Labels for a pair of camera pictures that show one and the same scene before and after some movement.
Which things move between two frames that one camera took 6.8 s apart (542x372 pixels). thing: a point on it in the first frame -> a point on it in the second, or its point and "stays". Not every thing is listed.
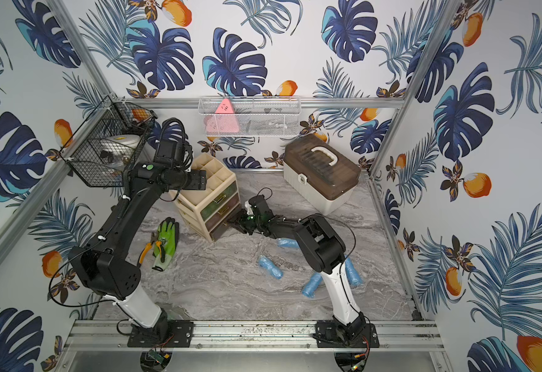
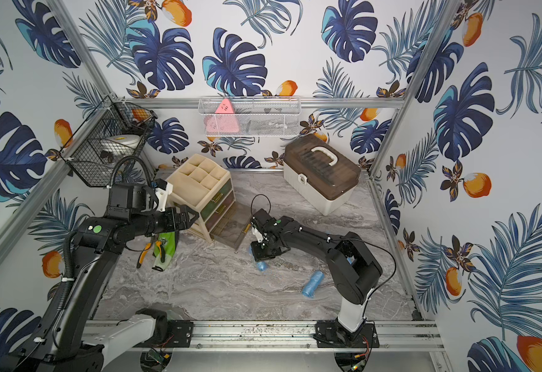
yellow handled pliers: x=154 y=240 stays
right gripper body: x=247 y=222 -> x=262 y=251
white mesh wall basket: x=251 y=116 stays
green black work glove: x=168 y=239 stays
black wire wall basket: x=98 y=152 stays
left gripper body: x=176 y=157 -> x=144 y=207
